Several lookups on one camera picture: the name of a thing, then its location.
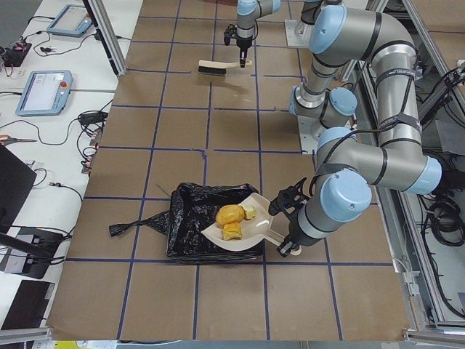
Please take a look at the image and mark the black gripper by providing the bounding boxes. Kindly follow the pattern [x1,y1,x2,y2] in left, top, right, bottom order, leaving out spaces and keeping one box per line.
[268,177,312,257]
[238,36,251,68]

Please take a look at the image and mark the cream hand brush black bristles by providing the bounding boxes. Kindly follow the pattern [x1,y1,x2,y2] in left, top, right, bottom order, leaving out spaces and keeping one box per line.
[198,60,253,76]

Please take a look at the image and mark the cream plastic dustpan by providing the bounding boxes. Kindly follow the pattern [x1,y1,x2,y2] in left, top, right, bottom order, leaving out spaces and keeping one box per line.
[201,193,284,251]

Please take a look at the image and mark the torn bread piece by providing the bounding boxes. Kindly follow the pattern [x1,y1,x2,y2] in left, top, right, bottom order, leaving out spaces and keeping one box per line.
[222,222,243,241]
[240,204,256,220]

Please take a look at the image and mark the brown round bread roll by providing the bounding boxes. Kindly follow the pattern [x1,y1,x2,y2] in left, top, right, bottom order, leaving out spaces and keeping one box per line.
[215,204,245,227]

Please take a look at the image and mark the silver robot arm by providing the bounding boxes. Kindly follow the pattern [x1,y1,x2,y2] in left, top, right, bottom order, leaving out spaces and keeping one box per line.
[235,0,281,68]
[269,5,442,256]

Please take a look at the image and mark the bin with black trash bag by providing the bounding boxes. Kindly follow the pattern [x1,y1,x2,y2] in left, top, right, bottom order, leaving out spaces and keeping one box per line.
[109,182,263,265]

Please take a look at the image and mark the blue teach pendant far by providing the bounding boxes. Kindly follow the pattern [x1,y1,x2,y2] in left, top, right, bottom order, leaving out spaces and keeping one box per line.
[46,4,92,37]

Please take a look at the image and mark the blue teach pendant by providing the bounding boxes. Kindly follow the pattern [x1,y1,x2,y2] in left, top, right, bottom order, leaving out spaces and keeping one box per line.
[15,70,73,116]
[46,4,92,37]

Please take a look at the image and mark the blue teach pendant near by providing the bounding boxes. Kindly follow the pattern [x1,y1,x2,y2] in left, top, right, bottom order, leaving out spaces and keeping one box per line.
[15,70,73,116]

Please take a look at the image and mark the black laptop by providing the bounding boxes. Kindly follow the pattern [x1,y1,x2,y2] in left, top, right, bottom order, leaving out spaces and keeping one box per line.
[0,145,36,233]

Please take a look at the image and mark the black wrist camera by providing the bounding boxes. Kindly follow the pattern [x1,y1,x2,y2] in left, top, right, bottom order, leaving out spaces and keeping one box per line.
[223,24,237,46]

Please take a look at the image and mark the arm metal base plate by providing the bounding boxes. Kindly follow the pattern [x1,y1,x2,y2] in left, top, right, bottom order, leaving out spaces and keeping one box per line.
[296,110,359,156]
[285,19,313,49]

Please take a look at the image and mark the aluminium frame post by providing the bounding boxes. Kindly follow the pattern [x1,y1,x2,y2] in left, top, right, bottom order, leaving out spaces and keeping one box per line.
[83,0,127,77]

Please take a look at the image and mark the orange handled scissors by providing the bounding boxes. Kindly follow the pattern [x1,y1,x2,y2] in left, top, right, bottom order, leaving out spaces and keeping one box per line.
[0,135,36,146]

